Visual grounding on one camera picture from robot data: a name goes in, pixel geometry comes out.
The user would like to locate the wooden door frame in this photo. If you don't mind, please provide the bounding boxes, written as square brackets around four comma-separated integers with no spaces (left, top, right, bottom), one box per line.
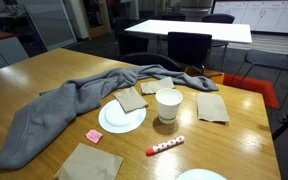
[80,0,112,39]

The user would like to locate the gray cabinet red top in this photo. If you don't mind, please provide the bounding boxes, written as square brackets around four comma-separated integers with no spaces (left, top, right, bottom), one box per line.
[0,32,30,75]

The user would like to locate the brown paper napkin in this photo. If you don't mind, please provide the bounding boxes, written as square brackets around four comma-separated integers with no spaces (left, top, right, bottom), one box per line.
[140,76,176,95]
[54,142,124,180]
[113,86,149,114]
[196,92,231,124]

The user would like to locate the glass partition panel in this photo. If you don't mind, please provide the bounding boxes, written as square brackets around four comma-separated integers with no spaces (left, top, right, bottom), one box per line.
[23,0,78,52]

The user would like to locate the white round plate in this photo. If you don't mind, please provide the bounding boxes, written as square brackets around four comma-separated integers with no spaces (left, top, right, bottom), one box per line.
[175,168,228,180]
[98,98,147,135]

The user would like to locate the pink paper packet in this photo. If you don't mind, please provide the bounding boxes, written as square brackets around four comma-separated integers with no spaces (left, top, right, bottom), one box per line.
[85,128,104,145]

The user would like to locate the orange wooden box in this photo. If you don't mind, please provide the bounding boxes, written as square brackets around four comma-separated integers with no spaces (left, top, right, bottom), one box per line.
[184,65,225,85]

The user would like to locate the white table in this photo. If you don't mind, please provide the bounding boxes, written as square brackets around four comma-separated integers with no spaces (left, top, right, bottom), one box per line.
[124,19,253,44]

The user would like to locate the gray sweater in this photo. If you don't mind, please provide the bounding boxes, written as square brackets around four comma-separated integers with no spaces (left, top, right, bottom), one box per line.
[0,64,220,170]

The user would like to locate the white red-dotted marker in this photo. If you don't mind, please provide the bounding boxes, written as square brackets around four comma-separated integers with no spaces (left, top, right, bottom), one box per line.
[145,135,186,157]

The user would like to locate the white cabinets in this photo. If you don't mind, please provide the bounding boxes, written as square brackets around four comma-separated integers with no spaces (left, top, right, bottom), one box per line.
[212,0,288,34]

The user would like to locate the white paper cup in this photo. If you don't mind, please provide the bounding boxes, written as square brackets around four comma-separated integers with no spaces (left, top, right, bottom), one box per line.
[155,87,184,125]

